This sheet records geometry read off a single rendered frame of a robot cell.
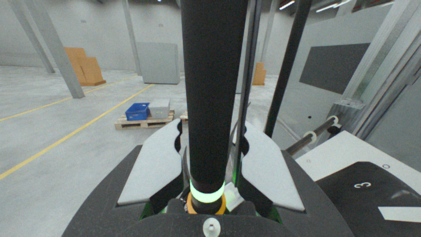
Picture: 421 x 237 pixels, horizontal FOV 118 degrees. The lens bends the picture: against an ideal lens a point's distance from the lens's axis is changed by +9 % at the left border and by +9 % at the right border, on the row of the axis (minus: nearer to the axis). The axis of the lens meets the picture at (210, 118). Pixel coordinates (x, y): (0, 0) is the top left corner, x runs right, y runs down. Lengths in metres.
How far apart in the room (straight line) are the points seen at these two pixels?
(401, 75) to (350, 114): 0.27
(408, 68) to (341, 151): 0.42
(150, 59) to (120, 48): 6.56
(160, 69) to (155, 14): 6.22
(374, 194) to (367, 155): 0.28
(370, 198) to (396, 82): 0.65
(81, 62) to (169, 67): 3.72
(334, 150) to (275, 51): 13.35
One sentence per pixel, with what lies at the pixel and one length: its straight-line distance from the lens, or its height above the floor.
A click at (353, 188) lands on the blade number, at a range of 0.28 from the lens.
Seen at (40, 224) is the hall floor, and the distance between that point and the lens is 2.34.
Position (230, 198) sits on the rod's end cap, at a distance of 0.20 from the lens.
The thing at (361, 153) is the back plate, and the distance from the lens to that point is 0.54.
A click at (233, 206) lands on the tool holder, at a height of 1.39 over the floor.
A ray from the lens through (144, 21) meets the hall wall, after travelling 13.08.
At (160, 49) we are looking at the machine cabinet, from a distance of 7.34.
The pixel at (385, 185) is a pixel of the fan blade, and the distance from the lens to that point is 0.28.
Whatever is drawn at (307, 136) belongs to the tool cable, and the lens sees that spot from 0.37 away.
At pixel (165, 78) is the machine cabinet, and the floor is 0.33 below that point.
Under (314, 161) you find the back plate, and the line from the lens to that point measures 0.56.
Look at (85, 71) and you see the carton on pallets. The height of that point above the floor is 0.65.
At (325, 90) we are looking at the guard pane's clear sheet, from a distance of 1.08.
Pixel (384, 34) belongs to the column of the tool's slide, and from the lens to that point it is 0.75.
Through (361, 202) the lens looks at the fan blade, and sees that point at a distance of 0.26.
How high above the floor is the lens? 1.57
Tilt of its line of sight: 27 degrees down
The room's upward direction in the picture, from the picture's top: 2 degrees clockwise
